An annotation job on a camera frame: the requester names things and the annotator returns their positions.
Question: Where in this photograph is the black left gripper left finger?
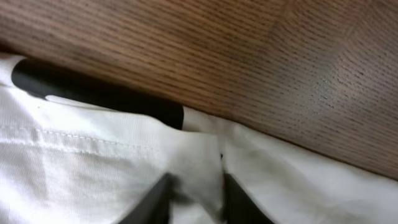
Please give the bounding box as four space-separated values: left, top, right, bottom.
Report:
119 173 174 224

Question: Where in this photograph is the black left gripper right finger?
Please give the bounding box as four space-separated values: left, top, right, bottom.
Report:
223 173 274 224

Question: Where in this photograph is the white t-shirt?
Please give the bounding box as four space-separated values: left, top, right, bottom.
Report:
1 54 397 223

